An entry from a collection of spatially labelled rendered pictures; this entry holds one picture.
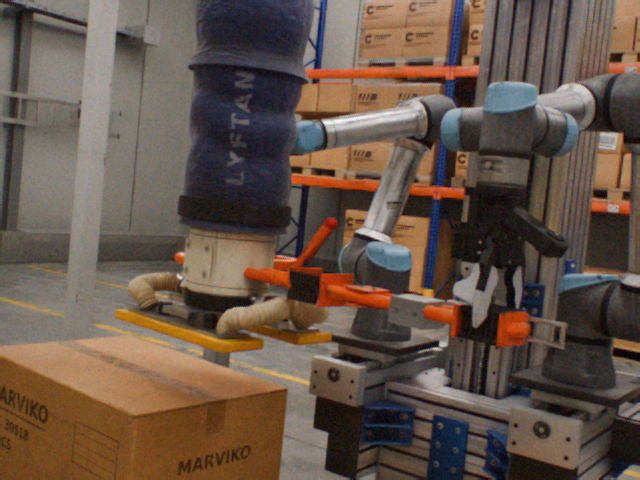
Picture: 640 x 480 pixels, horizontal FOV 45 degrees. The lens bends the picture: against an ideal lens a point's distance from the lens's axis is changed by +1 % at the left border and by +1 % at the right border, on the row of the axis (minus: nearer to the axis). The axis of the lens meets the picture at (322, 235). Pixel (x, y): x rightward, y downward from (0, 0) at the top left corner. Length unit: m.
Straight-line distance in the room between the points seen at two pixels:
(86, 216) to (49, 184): 7.30
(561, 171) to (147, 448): 1.11
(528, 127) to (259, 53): 0.55
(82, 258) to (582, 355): 3.48
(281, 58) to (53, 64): 10.60
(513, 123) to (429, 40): 8.43
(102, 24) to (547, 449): 3.75
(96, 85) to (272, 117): 3.28
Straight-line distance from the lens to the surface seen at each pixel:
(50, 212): 12.04
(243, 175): 1.46
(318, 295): 1.35
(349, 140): 1.87
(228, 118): 1.47
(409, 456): 1.91
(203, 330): 1.45
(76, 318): 4.77
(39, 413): 1.76
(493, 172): 1.16
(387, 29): 9.91
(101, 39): 4.76
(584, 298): 1.70
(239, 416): 1.65
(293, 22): 1.51
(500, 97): 1.18
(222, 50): 1.49
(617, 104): 1.60
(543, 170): 1.94
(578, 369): 1.71
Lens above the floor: 1.38
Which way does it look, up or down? 3 degrees down
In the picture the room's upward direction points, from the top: 6 degrees clockwise
